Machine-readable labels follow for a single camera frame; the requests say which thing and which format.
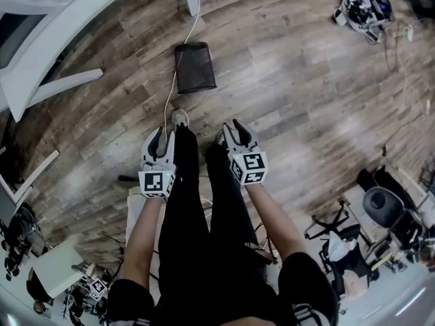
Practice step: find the person's black trousers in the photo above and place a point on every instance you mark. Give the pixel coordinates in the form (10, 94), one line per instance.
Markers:
(204, 236)

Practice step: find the white box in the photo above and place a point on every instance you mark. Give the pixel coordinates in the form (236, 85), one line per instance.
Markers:
(57, 268)

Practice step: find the white frame panel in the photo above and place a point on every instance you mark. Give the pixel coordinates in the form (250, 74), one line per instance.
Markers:
(30, 178)

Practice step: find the black mesh wastebasket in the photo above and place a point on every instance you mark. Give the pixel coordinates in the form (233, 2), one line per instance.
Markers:
(196, 67)

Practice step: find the pile of grey equipment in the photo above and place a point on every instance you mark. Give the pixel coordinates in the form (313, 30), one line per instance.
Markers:
(363, 7)

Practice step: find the person's black striped shirt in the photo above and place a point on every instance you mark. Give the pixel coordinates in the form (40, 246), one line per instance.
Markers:
(306, 290)

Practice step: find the black mesh office chair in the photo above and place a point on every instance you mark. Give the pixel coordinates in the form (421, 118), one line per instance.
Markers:
(343, 250)

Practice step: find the person's right forearm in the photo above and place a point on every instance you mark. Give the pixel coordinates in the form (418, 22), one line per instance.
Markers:
(272, 222)

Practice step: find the white desk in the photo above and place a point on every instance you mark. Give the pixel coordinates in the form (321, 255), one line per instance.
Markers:
(61, 56)

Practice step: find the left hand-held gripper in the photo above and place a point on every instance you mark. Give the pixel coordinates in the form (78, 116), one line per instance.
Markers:
(156, 182)

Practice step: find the spare hand-held gripper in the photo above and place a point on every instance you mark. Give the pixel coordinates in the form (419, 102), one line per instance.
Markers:
(96, 285)

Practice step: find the person's beige shoe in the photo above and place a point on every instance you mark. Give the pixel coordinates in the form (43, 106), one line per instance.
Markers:
(178, 117)

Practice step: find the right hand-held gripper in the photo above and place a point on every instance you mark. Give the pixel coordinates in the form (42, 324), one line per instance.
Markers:
(249, 166)

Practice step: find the white power strip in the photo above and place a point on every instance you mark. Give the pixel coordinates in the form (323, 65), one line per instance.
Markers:
(408, 33)

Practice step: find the person's left forearm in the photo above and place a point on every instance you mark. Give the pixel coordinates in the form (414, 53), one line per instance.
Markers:
(142, 243)

